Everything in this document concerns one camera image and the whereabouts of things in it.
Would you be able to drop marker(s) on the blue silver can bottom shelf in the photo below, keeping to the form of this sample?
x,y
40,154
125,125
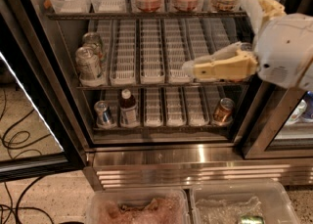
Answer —
x,y
104,114

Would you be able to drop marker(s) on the red coke can middle shelf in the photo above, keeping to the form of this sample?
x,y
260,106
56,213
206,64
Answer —
x,y
246,46

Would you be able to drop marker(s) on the left clear plastic bin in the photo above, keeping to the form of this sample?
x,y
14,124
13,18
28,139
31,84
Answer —
x,y
139,206

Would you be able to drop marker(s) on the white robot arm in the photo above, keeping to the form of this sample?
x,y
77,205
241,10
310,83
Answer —
x,y
281,51

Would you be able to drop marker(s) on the clear plastic bin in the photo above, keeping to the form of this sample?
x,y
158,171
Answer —
x,y
224,202
139,206

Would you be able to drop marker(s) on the green can in bin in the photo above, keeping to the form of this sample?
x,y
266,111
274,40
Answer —
x,y
251,219

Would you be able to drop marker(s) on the open glass fridge door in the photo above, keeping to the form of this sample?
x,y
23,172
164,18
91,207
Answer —
x,y
35,139

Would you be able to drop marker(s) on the rear silver can middle shelf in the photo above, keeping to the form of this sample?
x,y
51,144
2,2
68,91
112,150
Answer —
x,y
93,40

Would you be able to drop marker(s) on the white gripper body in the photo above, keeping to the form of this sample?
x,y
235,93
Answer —
x,y
284,48

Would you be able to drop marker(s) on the front silver can middle shelf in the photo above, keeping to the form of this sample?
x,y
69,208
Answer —
x,y
88,63

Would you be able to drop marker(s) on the stainless steel fridge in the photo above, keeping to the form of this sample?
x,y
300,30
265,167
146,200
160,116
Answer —
x,y
175,141

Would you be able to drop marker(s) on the orange can bottom shelf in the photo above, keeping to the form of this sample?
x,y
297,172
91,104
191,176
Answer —
x,y
223,111

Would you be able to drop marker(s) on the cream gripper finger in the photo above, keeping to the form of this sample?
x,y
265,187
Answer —
x,y
262,11
228,63

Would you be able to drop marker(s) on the right clear plastic bin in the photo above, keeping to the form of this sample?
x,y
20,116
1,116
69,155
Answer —
x,y
224,202

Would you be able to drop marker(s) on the brown bottle white cap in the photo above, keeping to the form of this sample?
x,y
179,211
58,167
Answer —
x,y
128,107

